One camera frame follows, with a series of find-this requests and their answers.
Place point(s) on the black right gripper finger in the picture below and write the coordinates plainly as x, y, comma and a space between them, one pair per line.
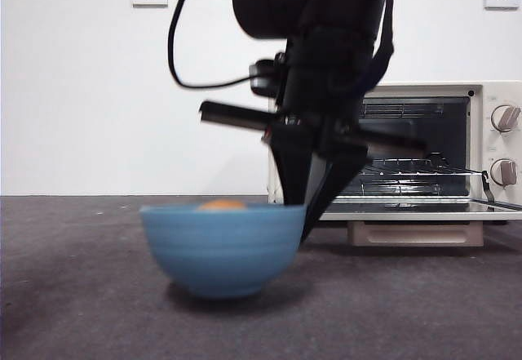
295, 172
334, 180

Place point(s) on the brown potato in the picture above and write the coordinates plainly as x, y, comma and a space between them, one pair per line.
222, 205

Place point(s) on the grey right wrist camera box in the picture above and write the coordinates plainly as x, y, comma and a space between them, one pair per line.
263, 78

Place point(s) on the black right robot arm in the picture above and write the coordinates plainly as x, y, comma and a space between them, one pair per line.
306, 9

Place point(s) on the blue ribbed bowl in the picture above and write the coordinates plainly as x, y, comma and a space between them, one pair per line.
224, 254

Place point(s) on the cream oven knob beige grip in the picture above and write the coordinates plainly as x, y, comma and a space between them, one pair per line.
502, 172
502, 118

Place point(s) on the cream Toshiba toaster oven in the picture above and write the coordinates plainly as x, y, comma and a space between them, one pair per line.
487, 196

